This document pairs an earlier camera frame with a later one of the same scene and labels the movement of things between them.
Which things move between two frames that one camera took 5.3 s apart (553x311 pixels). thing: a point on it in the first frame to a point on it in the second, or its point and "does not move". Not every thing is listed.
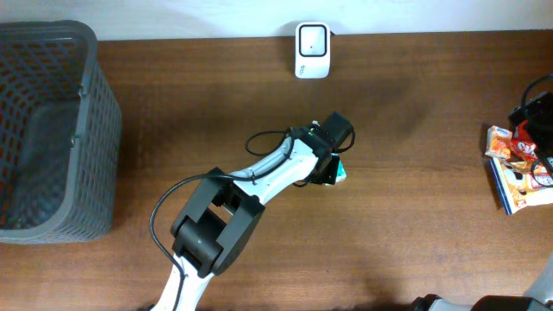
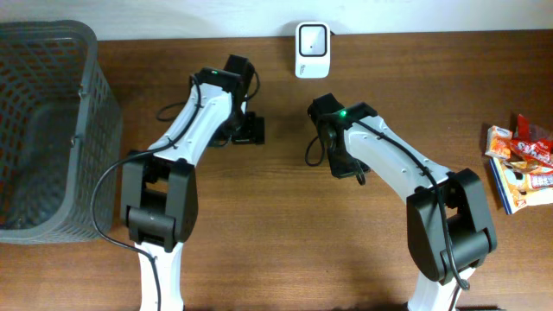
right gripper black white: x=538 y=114 to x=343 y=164
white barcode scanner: x=312 y=50 does not move
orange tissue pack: x=498 y=142 does not move
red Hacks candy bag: x=523 y=146 does not move
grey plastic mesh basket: x=60 y=134 does not move
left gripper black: x=330 y=171 to x=249 y=130
